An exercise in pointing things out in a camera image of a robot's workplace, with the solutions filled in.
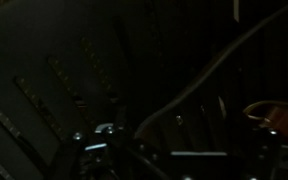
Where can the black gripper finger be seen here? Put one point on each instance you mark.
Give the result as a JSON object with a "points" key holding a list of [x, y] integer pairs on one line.
{"points": [[120, 120]]}

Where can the black slatted office chair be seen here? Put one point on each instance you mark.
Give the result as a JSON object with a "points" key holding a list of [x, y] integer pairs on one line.
{"points": [[185, 70]]}

